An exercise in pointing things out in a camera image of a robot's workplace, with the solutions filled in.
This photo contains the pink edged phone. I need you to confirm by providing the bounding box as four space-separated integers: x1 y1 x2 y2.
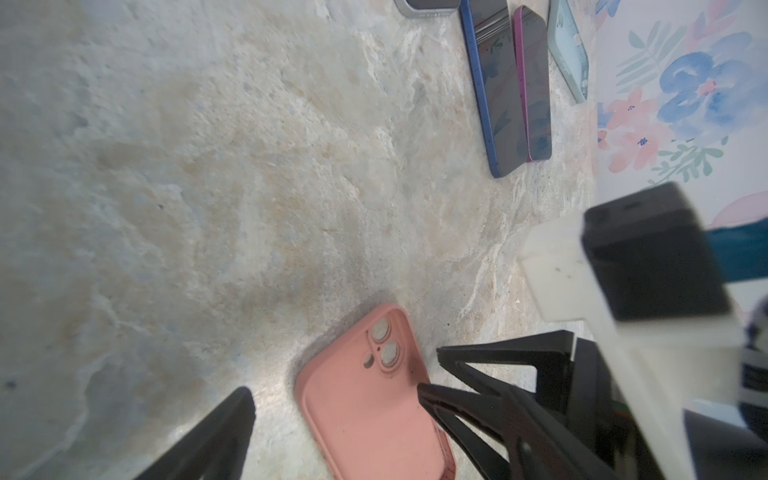
513 5 552 161

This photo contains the light blue phone case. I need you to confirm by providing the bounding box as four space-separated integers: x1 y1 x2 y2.
547 0 589 104

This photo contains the blue edged phone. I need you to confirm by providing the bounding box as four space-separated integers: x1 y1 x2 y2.
459 0 527 178

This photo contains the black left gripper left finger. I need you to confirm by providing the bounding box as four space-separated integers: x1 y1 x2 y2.
138 386 256 479

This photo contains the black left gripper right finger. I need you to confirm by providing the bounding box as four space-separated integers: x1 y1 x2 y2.
417 383 618 479

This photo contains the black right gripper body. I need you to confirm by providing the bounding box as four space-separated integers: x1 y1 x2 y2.
566 338 663 479

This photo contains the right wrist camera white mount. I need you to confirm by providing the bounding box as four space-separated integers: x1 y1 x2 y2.
521 183 767 479

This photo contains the silver edged phone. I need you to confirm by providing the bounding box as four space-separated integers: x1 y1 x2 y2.
394 0 461 18

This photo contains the pink phone case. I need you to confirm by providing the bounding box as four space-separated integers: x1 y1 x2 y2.
294 304 456 479

